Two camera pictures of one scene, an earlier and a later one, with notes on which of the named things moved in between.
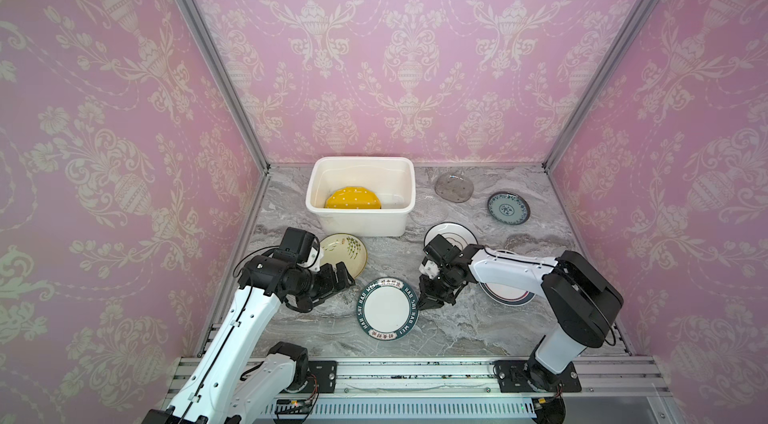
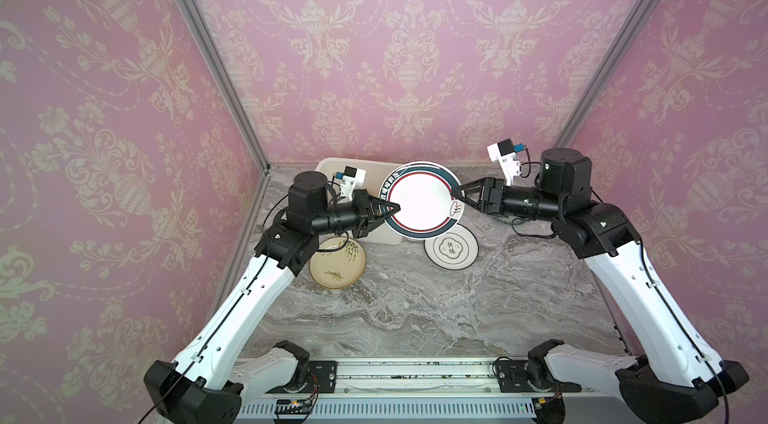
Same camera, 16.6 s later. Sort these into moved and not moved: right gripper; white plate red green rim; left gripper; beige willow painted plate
Moved: right gripper; left gripper; white plate red green rim
Not moved: beige willow painted plate
